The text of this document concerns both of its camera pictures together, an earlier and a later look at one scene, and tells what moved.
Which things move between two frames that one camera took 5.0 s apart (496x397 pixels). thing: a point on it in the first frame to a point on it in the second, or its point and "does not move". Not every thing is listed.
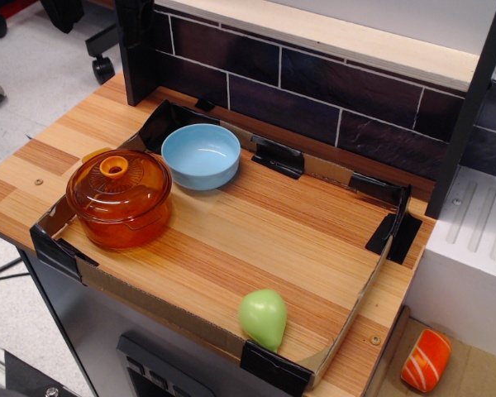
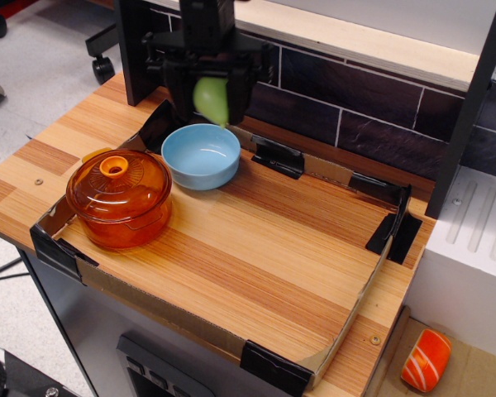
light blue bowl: (202, 156) does not move
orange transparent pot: (121, 197) does not move
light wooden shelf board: (335, 38) does not move
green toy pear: (263, 315) to (211, 98)
